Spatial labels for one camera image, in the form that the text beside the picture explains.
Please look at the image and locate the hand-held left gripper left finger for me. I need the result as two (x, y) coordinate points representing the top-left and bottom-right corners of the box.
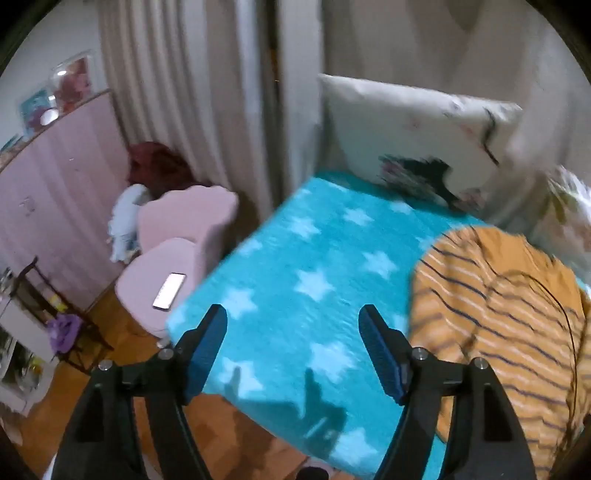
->
(51, 304), (228, 480)

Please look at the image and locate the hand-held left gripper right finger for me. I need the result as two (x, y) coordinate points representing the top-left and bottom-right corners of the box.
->
(359, 305), (539, 480)

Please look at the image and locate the yellow striped knit sweater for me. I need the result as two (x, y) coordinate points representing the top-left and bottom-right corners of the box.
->
(409, 226), (591, 480)

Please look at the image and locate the white and blue clothes pile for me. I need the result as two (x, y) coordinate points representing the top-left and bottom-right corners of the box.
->
(108, 184), (152, 264)

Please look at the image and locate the smartphone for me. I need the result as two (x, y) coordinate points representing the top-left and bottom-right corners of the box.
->
(152, 272), (188, 311)

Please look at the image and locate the pink armchair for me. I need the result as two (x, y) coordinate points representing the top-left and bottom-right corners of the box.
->
(115, 185), (241, 339)

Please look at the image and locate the teal star print blanket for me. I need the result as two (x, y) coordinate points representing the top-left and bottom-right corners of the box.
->
(166, 171), (591, 480)

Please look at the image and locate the purple cloth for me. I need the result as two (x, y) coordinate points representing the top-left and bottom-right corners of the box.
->
(46, 314), (82, 354)

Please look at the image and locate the dark wooden chair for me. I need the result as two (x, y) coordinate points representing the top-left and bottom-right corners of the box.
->
(9, 256), (114, 376)

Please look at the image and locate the dark red cloth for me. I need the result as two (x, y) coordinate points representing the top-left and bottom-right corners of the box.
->
(127, 141), (213, 204)

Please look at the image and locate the white desk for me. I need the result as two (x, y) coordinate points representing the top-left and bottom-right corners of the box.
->
(0, 295), (57, 416)

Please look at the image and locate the pink wardrobe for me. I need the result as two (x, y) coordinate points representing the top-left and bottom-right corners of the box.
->
(0, 88), (139, 310)

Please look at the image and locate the white pillow with dark print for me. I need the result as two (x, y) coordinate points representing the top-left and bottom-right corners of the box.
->
(318, 74), (525, 214)

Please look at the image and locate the white floral duvet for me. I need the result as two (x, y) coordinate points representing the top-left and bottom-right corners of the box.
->
(531, 164), (591, 278)

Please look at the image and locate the beige curtain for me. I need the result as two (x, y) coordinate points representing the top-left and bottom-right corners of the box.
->
(97, 0), (280, 222)

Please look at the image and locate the teal picture card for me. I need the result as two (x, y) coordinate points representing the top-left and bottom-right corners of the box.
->
(18, 88), (52, 136)

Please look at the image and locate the clear box with toy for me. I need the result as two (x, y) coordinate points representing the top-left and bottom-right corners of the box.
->
(48, 50), (99, 116)

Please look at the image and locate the black cable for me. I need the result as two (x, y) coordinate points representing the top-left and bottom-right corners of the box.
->
(489, 271), (581, 437)

